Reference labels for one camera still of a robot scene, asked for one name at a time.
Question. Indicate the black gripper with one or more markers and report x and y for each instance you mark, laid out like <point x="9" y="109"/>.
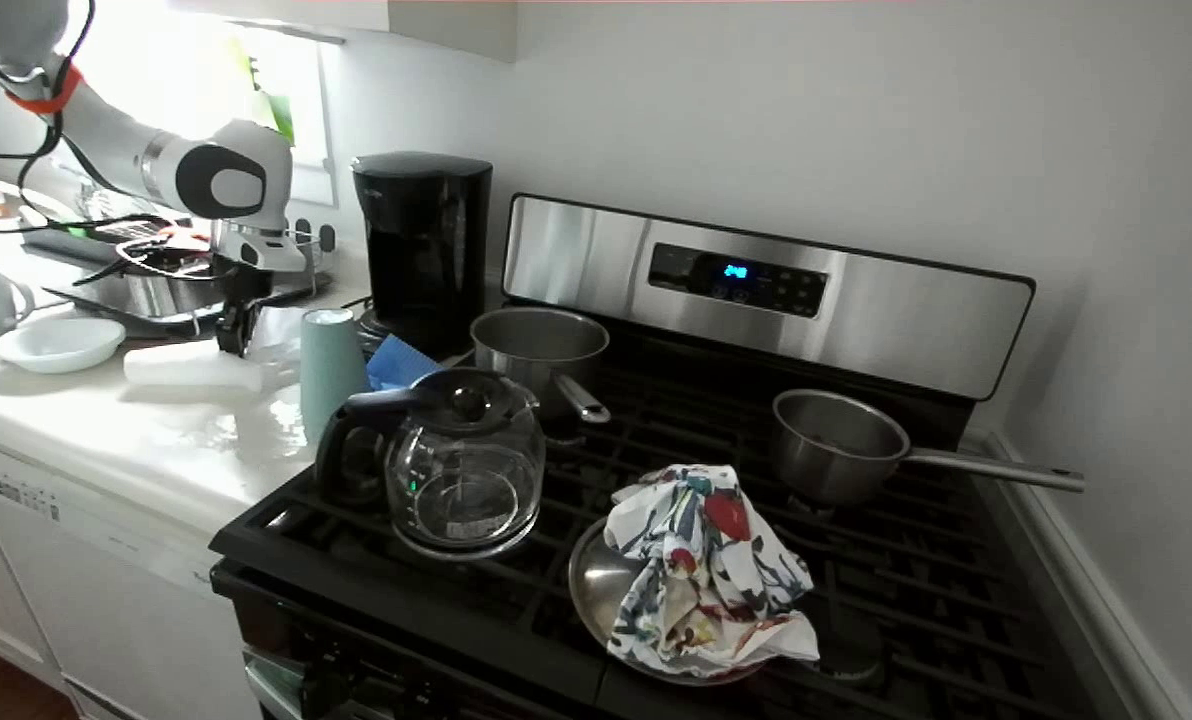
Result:
<point x="247" y="280"/>

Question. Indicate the white embossed paper towel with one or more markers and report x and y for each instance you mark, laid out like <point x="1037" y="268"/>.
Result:
<point x="202" y="363"/>

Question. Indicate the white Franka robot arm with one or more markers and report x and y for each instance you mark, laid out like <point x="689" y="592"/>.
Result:
<point x="159" y="152"/>

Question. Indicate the colourful patterned dish towel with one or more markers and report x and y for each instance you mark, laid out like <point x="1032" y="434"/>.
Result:
<point x="702" y="575"/>

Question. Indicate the black dish rack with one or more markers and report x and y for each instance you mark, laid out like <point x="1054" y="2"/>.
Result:
<point x="159" y="293"/>
<point x="702" y="402"/>

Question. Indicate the light blue plastic cup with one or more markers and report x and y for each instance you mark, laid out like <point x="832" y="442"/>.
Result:
<point x="328" y="373"/>

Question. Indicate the blue cloth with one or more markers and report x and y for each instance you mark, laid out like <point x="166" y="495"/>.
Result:
<point x="399" y="363"/>

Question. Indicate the white bowl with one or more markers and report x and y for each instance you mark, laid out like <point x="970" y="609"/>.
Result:
<point x="57" y="344"/>

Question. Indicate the black coffee maker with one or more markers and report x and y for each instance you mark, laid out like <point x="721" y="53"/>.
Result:
<point x="423" y="240"/>

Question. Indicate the large steel saucepan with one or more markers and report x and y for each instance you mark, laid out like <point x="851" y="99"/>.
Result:
<point x="538" y="349"/>

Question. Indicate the white dishwasher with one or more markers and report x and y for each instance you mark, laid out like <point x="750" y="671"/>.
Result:
<point x="102" y="602"/>

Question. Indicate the steel frying pan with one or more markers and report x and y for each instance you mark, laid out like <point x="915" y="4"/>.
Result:
<point x="596" y="585"/>

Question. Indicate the small steel saucepan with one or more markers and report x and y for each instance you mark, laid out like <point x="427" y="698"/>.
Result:
<point x="838" y="446"/>

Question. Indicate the white wall cabinet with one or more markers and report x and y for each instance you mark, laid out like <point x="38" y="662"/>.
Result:
<point x="410" y="21"/>

